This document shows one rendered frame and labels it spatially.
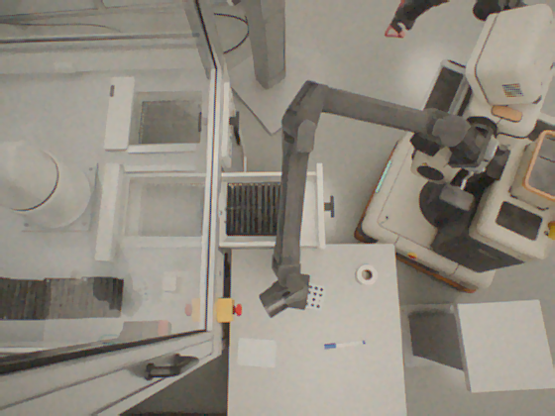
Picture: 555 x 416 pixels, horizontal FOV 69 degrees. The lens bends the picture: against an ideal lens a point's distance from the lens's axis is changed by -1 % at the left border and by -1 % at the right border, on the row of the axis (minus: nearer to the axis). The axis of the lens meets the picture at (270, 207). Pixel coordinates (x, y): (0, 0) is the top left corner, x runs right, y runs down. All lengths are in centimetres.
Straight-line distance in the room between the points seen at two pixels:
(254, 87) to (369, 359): 169
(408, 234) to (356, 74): 110
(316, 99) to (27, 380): 71
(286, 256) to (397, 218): 111
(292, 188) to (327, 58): 182
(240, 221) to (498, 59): 85
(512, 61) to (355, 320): 89
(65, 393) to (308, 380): 107
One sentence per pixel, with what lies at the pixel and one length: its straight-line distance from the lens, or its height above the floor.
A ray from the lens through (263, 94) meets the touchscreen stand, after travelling 250.
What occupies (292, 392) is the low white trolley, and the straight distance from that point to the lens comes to 146.
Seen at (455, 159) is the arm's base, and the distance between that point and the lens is 120.
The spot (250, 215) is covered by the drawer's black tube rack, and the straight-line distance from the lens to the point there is 137.
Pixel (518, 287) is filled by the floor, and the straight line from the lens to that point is 252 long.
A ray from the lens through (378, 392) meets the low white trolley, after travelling 149.
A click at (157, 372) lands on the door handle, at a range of 69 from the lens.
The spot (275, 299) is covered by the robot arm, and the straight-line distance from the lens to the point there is 108.
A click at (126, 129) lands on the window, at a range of 64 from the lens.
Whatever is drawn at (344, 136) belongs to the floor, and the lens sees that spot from 244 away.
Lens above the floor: 220
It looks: 75 degrees down
